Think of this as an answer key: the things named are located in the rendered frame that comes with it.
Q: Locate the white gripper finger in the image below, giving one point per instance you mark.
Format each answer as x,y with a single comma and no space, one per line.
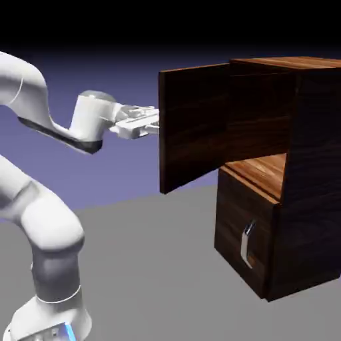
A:
151,130

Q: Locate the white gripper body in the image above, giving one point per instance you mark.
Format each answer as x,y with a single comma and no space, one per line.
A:
133,125

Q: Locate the dark wood cabinet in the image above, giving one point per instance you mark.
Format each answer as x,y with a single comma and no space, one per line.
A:
306,186

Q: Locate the dark wood hinged door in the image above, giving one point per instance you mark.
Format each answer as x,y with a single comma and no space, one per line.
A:
194,125

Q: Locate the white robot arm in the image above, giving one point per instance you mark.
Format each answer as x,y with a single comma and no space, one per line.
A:
50,229

